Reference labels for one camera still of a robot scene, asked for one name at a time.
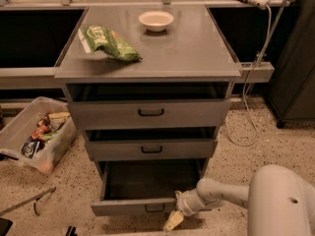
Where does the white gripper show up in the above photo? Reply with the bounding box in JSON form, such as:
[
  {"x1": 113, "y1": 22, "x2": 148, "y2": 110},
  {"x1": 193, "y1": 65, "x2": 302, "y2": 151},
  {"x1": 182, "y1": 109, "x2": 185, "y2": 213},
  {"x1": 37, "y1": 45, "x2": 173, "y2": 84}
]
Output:
[{"x1": 163, "y1": 190, "x2": 203, "y2": 232}]

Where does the grey bottom drawer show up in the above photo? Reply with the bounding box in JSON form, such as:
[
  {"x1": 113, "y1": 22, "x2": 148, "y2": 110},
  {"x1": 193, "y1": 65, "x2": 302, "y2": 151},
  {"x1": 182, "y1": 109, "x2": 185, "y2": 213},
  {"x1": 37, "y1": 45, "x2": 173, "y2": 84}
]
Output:
[{"x1": 92, "y1": 158, "x2": 209, "y2": 216}]

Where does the grey drawer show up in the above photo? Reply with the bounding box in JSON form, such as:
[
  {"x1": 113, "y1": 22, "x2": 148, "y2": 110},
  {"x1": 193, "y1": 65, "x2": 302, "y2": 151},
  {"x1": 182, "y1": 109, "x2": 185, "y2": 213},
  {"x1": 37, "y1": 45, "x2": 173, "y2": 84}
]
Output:
[
  {"x1": 69, "y1": 99, "x2": 230, "y2": 130},
  {"x1": 92, "y1": 158, "x2": 209, "y2": 216},
  {"x1": 86, "y1": 139, "x2": 218, "y2": 161}
]

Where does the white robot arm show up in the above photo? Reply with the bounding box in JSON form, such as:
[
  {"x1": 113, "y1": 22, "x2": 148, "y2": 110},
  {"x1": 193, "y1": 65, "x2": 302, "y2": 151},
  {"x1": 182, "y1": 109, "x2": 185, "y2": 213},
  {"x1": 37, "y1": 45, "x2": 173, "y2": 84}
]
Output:
[{"x1": 163, "y1": 164, "x2": 315, "y2": 236}]

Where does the grey middle drawer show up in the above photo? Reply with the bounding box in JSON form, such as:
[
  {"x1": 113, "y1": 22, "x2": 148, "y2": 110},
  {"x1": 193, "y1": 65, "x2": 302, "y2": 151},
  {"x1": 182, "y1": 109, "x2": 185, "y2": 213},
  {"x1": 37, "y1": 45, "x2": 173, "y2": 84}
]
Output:
[{"x1": 86, "y1": 139, "x2": 218, "y2": 161}]

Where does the grey top drawer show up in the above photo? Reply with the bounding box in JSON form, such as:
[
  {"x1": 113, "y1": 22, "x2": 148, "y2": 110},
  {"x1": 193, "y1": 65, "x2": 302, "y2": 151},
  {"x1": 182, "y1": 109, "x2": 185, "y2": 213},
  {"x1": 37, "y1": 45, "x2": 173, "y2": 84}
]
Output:
[{"x1": 69, "y1": 99, "x2": 230, "y2": 130}]

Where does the grey drawer cabinet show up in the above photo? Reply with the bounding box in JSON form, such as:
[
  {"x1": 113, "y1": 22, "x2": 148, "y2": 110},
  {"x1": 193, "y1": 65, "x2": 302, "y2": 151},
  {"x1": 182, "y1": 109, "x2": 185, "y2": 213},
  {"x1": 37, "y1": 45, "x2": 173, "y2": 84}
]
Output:
[{"x1": 53, "y1": 4, "x2": 243, "y2": 182}]

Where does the tan snack box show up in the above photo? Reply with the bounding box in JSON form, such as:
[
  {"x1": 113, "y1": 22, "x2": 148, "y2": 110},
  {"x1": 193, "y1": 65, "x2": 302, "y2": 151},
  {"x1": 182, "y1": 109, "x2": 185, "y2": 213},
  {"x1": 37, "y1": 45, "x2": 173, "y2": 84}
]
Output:
[{"x1": 45, "y1": 112, "x2": 70, "y2": 125}]

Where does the clear plastic storage bin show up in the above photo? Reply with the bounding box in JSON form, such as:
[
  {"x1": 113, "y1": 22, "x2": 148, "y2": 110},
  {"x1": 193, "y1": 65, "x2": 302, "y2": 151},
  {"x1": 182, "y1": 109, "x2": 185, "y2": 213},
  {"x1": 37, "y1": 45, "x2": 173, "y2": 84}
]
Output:
[{"x1": 0, "y1": 96, "x2": 77, "y2": 174}]

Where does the red snack packet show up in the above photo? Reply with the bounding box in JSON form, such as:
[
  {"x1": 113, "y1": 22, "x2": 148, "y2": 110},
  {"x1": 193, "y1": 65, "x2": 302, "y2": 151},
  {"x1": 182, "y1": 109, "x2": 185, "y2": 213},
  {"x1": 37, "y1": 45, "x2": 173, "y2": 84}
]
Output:
[{"x1": 31, "y1": 124, "x2": 50, "y2": 140}]

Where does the dark cabinet on right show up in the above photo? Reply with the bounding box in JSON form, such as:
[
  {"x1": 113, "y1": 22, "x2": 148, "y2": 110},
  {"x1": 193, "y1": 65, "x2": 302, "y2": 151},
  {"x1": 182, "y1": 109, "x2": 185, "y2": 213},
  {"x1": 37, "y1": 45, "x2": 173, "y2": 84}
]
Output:
[{"x1": 268, "y1": 0, "x2": 315, "y2": 129}]

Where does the dark blue snack packet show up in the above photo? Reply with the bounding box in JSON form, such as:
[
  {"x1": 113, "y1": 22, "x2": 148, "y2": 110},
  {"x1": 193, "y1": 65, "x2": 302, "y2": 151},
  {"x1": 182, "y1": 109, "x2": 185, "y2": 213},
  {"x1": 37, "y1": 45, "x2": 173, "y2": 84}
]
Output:
[{"x1": 21, "y1": 140, "x2": 40, "y2": 158}]

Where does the black object bottom left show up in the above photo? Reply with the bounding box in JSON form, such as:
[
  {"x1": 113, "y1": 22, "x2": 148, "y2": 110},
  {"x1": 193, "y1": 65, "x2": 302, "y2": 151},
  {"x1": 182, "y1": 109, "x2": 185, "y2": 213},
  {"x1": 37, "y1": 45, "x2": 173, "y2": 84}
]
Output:
[{"x1": 0, "y1": 218, "x2": 13, "y2": 236}]

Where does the white bowl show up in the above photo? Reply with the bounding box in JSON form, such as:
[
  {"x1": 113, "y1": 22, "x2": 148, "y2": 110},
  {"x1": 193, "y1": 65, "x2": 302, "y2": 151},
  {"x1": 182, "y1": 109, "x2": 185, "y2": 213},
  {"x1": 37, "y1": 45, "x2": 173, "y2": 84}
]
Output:
[{"x1": 139, "y1": 11, "x2": 174, "y2": 32}]

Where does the green snack bag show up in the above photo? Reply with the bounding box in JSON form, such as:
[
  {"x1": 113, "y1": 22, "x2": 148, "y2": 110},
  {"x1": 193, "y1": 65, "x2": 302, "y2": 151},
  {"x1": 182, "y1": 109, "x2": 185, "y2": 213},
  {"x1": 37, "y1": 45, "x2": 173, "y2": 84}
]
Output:
[{"x1": 78, "y1": 25, "x2": 142, "y2": 62}]

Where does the grey horizontal rail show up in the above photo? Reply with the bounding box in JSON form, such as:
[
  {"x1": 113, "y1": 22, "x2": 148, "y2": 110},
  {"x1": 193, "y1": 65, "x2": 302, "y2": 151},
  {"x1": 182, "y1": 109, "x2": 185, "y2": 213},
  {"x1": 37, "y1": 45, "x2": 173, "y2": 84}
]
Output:
[{"x1": 235, "y1": 62, "x2": 275, "y2": 84}]

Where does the white power cable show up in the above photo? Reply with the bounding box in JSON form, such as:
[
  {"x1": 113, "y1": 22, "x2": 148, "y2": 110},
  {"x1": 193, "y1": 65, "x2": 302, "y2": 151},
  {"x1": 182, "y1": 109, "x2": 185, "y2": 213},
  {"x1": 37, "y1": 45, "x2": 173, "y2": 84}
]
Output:
[{"x1": 224, "y1": 4, "x2": 274, "y2": 148}]

